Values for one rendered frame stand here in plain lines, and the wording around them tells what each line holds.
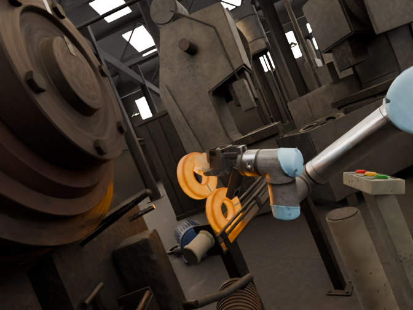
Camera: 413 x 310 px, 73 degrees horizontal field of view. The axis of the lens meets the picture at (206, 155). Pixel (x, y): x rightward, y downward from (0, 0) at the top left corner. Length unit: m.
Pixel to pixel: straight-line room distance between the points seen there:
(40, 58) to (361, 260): 1.10
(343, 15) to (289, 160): 3.25
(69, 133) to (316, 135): 2.22
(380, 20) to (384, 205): 2.72
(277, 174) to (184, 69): 2.61
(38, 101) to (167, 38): 3.06
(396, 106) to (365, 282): 0.78
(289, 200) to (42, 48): 0.62
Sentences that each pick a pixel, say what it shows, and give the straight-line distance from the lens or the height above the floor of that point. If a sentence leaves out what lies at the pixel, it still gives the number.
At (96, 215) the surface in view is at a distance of 0.54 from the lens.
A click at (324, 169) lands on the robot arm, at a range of 0.83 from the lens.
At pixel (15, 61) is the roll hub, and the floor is 1.10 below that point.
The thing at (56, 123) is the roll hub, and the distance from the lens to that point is 0.38.
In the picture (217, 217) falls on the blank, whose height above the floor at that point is 0.71.
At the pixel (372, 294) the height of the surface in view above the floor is 0.23.
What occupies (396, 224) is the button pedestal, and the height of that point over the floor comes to 0.42.
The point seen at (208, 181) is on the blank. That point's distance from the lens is 0.95.
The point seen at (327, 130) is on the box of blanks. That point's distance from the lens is 2.52.
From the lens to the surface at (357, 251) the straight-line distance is 1.17.
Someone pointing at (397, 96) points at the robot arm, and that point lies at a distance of 0.59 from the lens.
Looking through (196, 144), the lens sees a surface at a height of 1.01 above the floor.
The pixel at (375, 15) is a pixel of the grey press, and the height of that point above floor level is 1.52.
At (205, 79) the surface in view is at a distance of 3.15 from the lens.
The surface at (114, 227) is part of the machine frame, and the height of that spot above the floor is 0.84.
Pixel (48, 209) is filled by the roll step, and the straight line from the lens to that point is 0.42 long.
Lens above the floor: 0.94
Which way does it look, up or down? 1 degrees down
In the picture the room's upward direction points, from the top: 23 degrees counter-clockwise
